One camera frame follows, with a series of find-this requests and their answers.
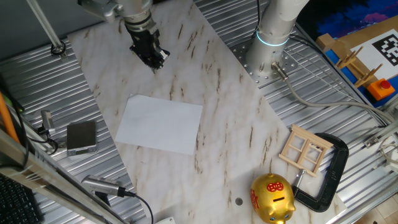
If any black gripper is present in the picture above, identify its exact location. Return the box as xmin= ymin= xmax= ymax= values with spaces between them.
xmin=129 ymin=27 xmax=171 ymax=74

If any white paper sheet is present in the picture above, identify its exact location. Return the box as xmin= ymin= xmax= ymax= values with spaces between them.
xmin=114 ymin=94 xmax=204 ymax=156

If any marble pattern board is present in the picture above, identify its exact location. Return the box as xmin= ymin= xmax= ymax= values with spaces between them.
xmin=67 ymin=0 xmax=348 ymax=224

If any silver digital scale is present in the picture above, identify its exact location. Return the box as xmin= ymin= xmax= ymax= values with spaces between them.
xmin=66 ymin=120 xmax=98 ymax=157

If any silver metal pole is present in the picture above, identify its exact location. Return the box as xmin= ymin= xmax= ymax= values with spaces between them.
xmin=26 ymin=0 xmax=68 ymax=60

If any orange pole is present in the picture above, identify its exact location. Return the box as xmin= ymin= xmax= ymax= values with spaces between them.
xmin=0 ymin=91 xmax=21 ymax=144

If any plain wooden block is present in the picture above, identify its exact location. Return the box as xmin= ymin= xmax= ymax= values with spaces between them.
xmin=315 ymin=33 xmax=336 ymax=52

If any gold piggy bank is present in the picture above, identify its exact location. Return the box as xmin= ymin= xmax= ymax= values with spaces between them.
xmin=249 ymin=173 xmax=297 ymax=224

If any blue purple patterned cloth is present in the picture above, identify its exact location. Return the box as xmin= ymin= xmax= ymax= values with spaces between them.
xmin=297 ymin=0 xmax=398 ymax=41

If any small wooden rack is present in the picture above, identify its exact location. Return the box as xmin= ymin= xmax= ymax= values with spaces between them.
xmin=354 ymin=63 xmax=384 ymax=88
xmin=335 ymin=46 xmax=364 ymax=70

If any wooden stand with orange block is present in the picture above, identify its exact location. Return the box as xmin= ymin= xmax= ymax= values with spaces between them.
xmin=323 ymin=46 xmax=398 ymax=108

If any black keyboard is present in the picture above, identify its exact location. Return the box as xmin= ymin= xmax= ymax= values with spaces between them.
xmin=0 ymin=174 xmax=43 ymax=224

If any brown cardboard sheet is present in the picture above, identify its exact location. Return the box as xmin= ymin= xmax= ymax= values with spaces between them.
xmin=315 ymin=15 xmax=398 ymax=82

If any black C-clamp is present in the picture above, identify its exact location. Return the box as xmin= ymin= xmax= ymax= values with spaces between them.
xmin=292 ymin=133 xmax=350 ymax=213

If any white fiducial tag sheet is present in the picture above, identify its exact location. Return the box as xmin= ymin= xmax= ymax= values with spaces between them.
xmin=349 ymin=29 xmax=398 ymax=82

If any orange box with red button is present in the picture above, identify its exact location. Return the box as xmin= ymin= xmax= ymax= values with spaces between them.
xmin=366 ymin=78 xmax=396 ymax=101

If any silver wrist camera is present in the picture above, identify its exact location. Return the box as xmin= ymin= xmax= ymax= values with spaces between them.
xmin=77 ymin=0 xmax=124 ymax=24

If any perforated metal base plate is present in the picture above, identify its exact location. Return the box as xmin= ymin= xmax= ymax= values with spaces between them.
xmin=229 ymin=30 xmax=299 ymax=90

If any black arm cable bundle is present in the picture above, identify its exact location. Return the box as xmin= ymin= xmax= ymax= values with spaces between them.
xmin=255 ymin=0 xmax=262 ymax=35

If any grey cable with metal connector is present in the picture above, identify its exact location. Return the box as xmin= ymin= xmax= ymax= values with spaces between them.
xmin=271 ymin=61 xmax=394 ymax=125

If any silver depth camera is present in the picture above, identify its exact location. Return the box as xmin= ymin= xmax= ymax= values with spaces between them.
xmin=81 ymin=174 xmax=127 ymax=198
xmin=40 ymin=110 xmax=57 ymax=135

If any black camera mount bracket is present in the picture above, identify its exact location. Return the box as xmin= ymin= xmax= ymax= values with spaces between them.
xmin=36 ymin=124 xmax=68 ymax=156

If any black depth camera cable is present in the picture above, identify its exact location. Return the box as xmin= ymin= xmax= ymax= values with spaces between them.
xmin=123 ymin=189 xmax=155 ymax=224

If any aluminium frame bar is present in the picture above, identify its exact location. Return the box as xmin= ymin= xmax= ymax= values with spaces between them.
xmin=0 ymin=129 xmax=125 ymax=224

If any small wooden window frame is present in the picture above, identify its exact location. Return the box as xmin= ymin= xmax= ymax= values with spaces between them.
xmin=278 ymin=123 xmax=335 ymax=178

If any aluminium extrusion with bracket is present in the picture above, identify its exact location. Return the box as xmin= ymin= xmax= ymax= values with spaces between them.
xmin=363 ymin=118 xmax=398 ymax=149

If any white cable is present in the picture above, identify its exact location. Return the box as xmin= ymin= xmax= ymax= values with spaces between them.
xmin=381 ymin=136 xmax=398 ymax=172

